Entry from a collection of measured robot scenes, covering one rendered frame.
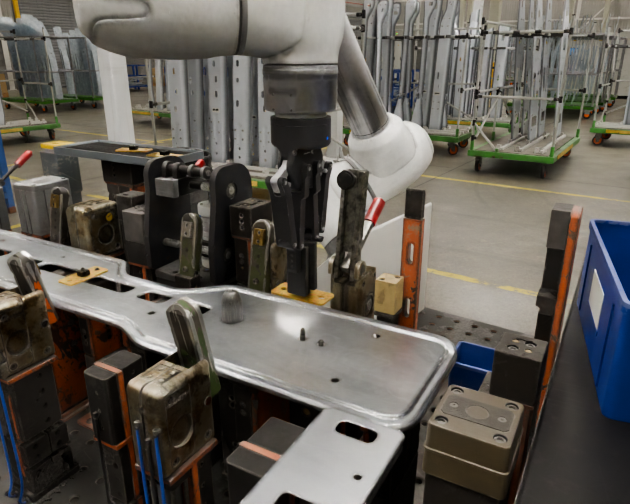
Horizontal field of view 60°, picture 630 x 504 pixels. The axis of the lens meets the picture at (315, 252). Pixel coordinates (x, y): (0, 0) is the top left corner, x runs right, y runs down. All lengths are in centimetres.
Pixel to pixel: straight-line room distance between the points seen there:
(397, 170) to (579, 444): 97
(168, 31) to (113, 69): 424
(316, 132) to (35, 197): 83
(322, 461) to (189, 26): 46
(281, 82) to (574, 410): 48
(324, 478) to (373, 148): 98
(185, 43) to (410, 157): 92
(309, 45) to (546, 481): 49
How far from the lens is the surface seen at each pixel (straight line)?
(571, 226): 75
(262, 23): 62
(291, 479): 56
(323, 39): 64
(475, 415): 56
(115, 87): 485
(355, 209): 85
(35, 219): 137
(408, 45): 874
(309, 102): 64
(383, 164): 141
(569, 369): 73
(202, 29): 61
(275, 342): 78
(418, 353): 76
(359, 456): 59
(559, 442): 60
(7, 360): 93
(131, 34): 61
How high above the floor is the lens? 138
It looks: 20 degrees down
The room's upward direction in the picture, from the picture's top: straight up
